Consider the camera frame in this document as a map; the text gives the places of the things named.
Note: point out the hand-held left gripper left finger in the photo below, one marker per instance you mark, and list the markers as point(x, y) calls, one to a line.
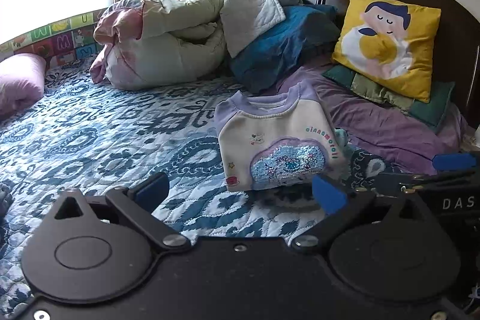
point(152, 190)

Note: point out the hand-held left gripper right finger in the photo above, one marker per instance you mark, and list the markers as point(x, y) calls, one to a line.
point(329, 194)

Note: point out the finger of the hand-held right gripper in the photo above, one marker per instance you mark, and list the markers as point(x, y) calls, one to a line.
point(452, 161)
point(395, 183)

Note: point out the cream lavender sequin sweatshirt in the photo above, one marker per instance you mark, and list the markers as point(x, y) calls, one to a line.
point(285, 132)

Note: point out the mint green garment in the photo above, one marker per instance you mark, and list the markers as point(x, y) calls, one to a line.
point(342, 142)

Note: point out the green cushion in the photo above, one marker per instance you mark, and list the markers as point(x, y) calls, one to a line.
point(431, 108)

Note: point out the purple bed sheet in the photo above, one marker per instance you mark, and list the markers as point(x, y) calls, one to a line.
point(375, 125)

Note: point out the blue white patterned bedspread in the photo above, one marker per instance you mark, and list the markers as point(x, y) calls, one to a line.
point(112, 140)

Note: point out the yellow printed cushion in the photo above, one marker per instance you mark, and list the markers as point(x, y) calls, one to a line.
point(420, 54)

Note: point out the dark wooden headboard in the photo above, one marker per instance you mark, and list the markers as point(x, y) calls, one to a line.
point(461, 39)

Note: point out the white pink crumpled comforter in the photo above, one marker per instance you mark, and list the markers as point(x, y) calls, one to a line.
point(168, 54)

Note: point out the blue blanket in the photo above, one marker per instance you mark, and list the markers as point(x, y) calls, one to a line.
point(277, 54)

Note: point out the purple pillow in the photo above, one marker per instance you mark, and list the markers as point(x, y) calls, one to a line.
point(18, 80)

